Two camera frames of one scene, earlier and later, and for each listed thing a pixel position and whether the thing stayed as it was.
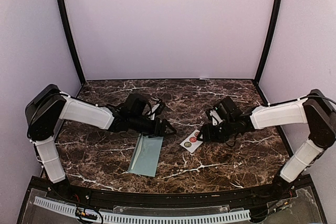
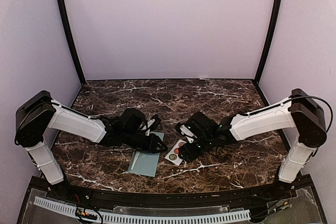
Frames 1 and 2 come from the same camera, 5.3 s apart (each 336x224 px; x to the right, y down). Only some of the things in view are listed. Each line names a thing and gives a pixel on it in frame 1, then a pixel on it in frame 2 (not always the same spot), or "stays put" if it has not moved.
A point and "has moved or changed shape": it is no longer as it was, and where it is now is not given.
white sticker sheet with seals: x=191 y=142 has moved or changed shape
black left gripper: x=161 y=128 → x=151 y=146
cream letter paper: x=139 y=144 stays put
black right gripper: x=210 y=136 → x=188 y=154
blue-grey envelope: x=148 y=156 stays put
